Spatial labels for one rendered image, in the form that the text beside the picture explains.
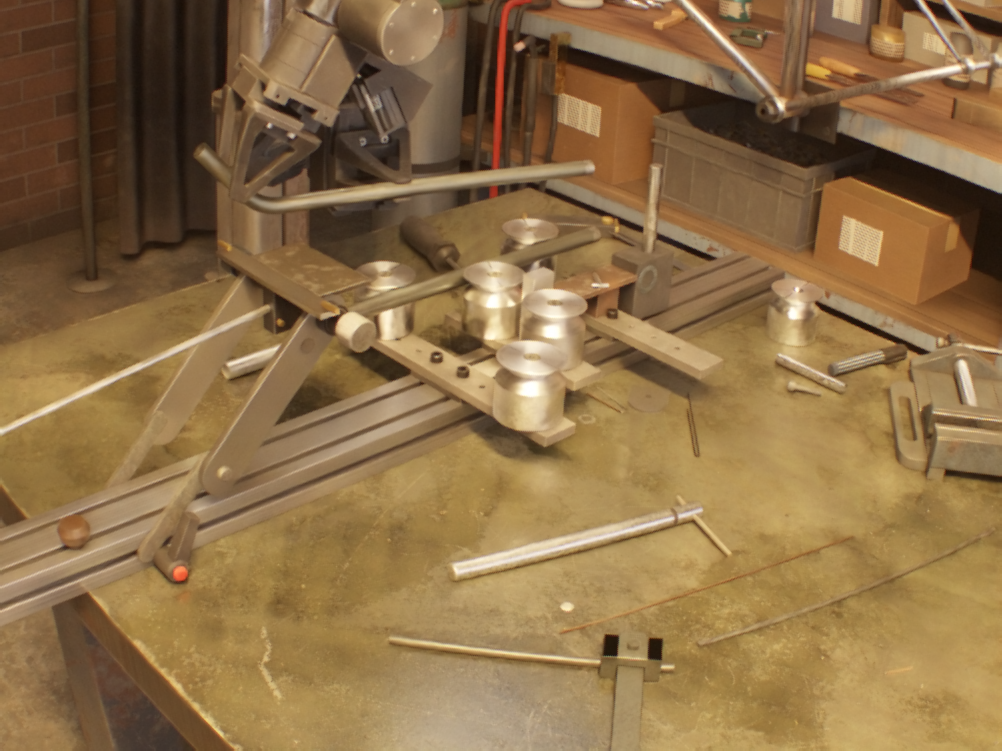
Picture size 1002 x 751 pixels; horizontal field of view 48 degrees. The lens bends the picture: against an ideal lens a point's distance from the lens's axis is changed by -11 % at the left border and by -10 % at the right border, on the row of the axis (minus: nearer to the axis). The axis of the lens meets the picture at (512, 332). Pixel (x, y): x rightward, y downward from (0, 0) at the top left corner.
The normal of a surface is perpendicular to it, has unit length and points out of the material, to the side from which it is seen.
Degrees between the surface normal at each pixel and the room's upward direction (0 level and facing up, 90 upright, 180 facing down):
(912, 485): 0
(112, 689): 90
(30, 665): 0
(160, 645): 0
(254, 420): 90
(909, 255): 90
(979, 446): 90
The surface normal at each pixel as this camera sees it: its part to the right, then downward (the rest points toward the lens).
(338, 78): 0.45, 0.42
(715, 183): -0.72, 0.27
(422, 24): 0.65, 0.50
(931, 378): 0.06, -0.90
